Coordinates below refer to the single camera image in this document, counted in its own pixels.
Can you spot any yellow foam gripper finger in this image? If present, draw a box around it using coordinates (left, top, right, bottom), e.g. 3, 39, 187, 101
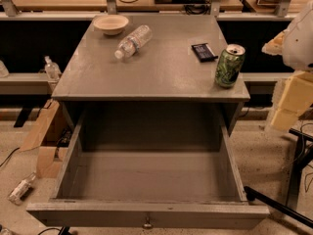
267, 71, 313, 132

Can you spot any black snack bar packet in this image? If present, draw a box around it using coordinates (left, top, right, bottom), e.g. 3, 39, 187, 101
192, 43, 218, 63

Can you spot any green soda can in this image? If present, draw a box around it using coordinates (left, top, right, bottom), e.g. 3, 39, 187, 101
215, 44, 246, 88

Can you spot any plastic bottle on floor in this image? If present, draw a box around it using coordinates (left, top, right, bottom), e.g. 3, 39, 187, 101
8, 172, 37, 205

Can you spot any beige paper bowl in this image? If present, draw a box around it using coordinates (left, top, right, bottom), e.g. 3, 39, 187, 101
93, 15, 129, 35

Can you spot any grey top drawer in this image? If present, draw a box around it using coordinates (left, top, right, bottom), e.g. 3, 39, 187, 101
27, 105, 269, 229

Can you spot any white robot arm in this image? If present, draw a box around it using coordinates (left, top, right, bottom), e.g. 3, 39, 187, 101
262, 1, 313, 131

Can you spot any clear plastic water bottle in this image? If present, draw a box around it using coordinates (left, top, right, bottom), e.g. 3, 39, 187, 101
114, 24, 153, 60

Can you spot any grey wooden drawer cabinet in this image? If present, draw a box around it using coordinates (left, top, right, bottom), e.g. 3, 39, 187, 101
53, 14, 249, 130

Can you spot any cardboard box on floor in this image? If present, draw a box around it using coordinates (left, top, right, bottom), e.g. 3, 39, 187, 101
21, 100, 68, 178

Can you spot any clear bottle on shelf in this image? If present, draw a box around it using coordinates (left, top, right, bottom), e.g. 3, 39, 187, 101
45, 56, 62, 81

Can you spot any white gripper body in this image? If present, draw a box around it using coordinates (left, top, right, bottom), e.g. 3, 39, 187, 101
261, 30, 285, 56

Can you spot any black chair base leg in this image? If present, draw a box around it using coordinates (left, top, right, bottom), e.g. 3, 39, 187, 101
244, 186, 313, 228

